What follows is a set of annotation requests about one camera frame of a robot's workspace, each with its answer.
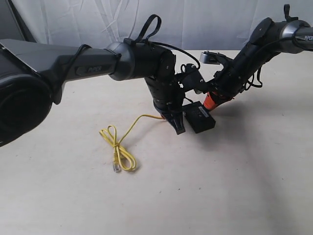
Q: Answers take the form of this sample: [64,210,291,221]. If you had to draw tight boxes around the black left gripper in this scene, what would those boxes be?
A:
[153,78,185,135]

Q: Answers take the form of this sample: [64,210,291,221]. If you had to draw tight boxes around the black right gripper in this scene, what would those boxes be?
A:
[195,70,249,109]

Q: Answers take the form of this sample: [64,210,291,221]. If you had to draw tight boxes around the small black box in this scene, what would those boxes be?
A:
[182,101,216,134]

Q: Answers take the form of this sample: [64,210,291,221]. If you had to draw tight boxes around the yellow ethernet cable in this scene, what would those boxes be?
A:
[99,114,164,173]

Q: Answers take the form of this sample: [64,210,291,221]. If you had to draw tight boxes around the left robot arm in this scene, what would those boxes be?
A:
[0,39,185,145]

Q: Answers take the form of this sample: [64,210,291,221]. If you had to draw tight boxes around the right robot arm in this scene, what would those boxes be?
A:
[200,17,313,111]

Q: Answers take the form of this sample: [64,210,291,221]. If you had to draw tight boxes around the white backdrop curtain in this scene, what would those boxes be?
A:
[0,0,313,51]

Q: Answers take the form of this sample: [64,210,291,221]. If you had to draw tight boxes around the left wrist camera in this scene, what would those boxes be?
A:
[176,63,204,94]

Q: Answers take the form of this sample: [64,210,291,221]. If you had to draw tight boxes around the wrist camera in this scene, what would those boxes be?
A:
[200,51,232,66]
[176,63,204,94]

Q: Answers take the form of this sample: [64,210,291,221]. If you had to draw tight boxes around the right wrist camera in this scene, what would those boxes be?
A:
[200,51,232,66]

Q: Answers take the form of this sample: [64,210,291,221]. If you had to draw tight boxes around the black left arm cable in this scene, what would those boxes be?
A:
[135,14,201,74]

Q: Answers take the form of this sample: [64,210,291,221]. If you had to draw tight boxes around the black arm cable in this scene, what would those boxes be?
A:
[244,4,298,90]
[135,14,201,74]

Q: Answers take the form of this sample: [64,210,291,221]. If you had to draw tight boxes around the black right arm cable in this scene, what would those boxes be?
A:
[244,4,298,90]

